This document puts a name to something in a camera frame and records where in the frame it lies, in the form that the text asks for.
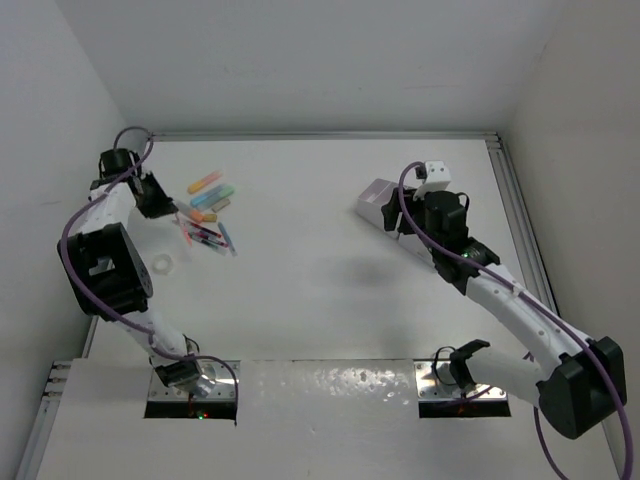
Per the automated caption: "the orange thin highlighter pen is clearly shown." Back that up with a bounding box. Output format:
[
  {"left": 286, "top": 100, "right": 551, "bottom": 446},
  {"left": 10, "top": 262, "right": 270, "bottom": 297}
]
[{"left": 175, "top": 213, "right": 193, "bottom": 248}]

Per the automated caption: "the red gel pen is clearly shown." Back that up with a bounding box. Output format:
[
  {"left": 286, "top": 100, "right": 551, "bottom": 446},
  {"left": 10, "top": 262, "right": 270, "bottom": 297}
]
[{"left": 187, "top": 222, "right": 222, "bottom": 239}]

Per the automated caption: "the magenta gel pen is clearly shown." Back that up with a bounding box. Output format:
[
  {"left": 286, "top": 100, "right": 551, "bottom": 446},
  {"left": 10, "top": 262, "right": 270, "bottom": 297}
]
[{"left": 189, "top": 232, "right": 227, "bottom": 250}]

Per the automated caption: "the white worn eraser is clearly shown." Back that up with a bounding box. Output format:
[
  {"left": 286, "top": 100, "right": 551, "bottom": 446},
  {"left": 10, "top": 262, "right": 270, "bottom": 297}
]
[{"left": 211, "top": 198, "right": 230, "bottom": 213}]

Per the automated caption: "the green gel pen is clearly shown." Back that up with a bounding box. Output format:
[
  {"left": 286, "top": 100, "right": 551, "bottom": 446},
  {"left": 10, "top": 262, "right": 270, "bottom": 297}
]
[{"left": 189, "top": 233, "right": 227, "bottom": 256}]

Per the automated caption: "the light blue pen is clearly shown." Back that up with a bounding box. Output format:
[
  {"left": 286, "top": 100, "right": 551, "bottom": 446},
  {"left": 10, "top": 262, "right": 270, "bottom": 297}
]
[{"left": 218, "top": 221, "right": 238, "bottom": 257}]

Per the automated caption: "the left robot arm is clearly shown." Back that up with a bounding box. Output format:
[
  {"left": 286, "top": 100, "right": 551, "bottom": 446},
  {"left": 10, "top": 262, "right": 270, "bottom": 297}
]
[{"left": 57, "top": 148, "right": 201, "bottom": 391}]

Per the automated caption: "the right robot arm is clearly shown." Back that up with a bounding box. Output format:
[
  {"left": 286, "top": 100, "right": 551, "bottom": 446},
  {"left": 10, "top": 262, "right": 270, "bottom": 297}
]
[{"left": 381, "top": 188, "right": 627, "bottom": 439}]

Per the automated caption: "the blue highlighter clear body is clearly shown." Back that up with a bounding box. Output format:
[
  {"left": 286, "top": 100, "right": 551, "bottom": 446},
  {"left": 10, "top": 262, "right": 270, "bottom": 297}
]
[{"left": 190, "top": 184, "right": 226, "bottom": 208}]

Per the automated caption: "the orange highlighter clear body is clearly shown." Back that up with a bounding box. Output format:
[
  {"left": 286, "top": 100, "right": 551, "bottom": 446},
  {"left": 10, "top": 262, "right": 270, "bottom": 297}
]
[{"left": 173, "top": 200, "right": 205, "bottom": 223}]

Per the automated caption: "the white divided organizer left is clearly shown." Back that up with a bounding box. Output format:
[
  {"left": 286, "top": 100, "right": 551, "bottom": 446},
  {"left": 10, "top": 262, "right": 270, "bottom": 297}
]
[{"left": 355, "top": 178, "right": 399, "bottom": 240}]

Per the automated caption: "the pink highlighter yellow-orange cap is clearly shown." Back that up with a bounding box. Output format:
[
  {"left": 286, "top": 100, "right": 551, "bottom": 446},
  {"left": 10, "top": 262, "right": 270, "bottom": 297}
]
[{"left": 187, "top": 170, "right": 222, "bottom": 195}]

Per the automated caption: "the clear tape roll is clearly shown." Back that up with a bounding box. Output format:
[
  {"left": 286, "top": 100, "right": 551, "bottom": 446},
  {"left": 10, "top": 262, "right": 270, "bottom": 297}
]
[{"left": 152, "top": 254, "right": 174, "bottom": 275}]

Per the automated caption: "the green highlighter clear body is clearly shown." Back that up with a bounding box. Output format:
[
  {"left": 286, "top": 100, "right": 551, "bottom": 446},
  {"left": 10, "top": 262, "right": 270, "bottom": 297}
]
[{"left": 214, "top": 185, "right": 235, "bottom": 201}]

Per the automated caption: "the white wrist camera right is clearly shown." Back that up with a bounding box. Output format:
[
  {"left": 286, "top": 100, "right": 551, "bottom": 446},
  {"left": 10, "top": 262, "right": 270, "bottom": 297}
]
[{"left": 413, "top": 161, "right": 451, "bottom": 200}]

